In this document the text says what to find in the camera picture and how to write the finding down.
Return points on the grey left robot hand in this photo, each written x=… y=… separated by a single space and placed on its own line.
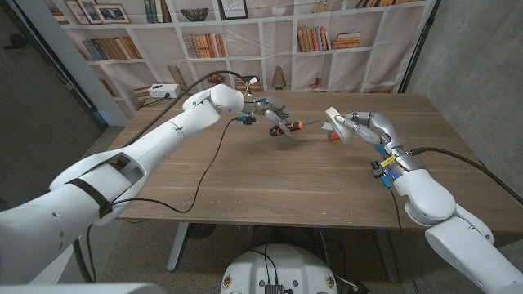
x=274 y=107

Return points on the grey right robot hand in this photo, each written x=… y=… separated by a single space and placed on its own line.
x=378 y=128

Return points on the orange black screwdriver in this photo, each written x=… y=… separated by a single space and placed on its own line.
x=297 y=125

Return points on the white masking tape roll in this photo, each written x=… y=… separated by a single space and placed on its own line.
x=333 y=111

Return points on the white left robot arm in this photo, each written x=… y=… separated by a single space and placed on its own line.
x=41 y=232

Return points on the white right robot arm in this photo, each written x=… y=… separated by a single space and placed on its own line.
x=461 y=253

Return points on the red toy strawberry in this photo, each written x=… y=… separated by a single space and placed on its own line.
x=333 y=137

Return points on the printed bookshelf backdrop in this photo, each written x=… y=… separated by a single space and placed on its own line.
x=278 y=49

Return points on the black backdrop stand pole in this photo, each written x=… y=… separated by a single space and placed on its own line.
x=418 y=45

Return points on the white power strip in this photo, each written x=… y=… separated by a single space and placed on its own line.
x=164 y=90

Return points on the grey table leg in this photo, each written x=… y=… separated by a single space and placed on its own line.
x=386 y=257

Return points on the black round table foot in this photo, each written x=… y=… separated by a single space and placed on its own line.
x=202 y=232

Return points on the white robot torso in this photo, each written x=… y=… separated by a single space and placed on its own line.
x=282 y=265

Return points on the white table leg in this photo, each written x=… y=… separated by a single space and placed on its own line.
x=177 y=249

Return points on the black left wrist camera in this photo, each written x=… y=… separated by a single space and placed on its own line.
x=246 y=119

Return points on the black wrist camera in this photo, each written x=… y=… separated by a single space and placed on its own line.
x=246 y=119
x=376 y=169

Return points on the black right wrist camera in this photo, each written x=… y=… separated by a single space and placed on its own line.
x=376 y=169

